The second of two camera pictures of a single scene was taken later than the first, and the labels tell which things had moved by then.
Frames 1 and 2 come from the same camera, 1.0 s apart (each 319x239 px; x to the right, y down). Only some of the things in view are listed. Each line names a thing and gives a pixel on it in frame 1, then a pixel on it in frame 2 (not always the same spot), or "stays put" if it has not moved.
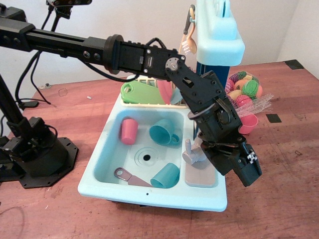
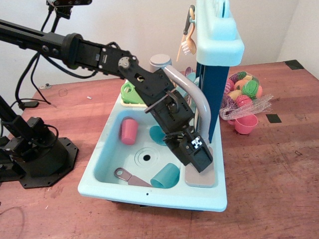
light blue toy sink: (140, 160) stays put
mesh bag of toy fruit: (244, 91) stays put
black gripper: (217, 123) → (175, 115)
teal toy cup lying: (168, 177) stays put
